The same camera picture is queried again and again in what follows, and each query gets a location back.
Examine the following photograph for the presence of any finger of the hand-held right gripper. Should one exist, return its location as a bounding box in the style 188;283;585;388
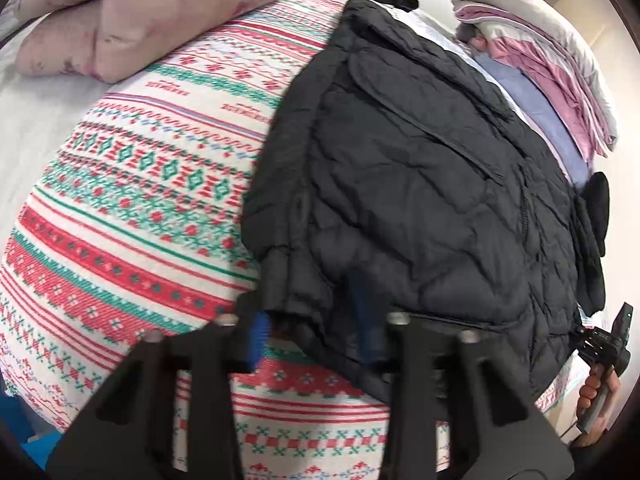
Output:
570;326;601;363

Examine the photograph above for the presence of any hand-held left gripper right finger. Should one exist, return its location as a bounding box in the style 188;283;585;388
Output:
347;266;576;480

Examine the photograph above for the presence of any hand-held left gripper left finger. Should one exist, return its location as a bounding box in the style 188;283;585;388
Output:
45;294;273;480

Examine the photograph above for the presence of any black quilted jacket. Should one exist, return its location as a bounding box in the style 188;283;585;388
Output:
240;0;612;407

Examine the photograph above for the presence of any person's right forearm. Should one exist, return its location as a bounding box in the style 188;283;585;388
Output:
567;427;621;476

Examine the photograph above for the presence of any person's right hand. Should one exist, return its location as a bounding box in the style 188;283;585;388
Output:
575;364;622;423

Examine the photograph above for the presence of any red green patterned blanket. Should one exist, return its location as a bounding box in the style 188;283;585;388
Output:
0;0;581;480

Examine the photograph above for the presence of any lavender bed sheet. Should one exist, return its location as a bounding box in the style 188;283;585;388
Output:
472;52;593;192

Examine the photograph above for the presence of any blue object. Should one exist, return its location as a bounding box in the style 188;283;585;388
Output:
0;392;63;466

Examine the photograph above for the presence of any folded pink grey quilt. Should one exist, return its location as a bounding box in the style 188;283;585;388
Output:
452;0;619;159

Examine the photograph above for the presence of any pink floral pillow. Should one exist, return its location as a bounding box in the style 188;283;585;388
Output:
15;0;294;84

